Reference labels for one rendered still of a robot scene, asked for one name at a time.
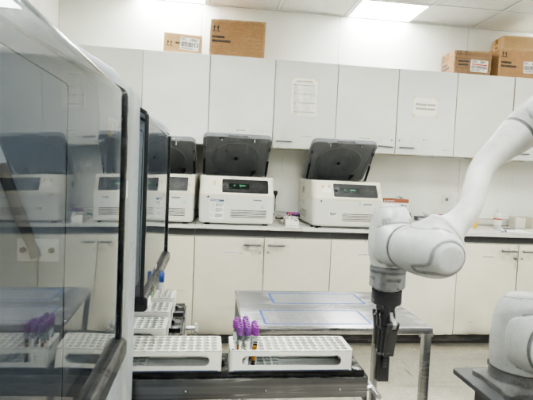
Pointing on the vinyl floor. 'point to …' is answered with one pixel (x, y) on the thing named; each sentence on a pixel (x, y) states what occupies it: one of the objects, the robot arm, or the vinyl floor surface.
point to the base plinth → (396, 340)
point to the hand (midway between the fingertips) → (382, 367)
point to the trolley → (330, 320)
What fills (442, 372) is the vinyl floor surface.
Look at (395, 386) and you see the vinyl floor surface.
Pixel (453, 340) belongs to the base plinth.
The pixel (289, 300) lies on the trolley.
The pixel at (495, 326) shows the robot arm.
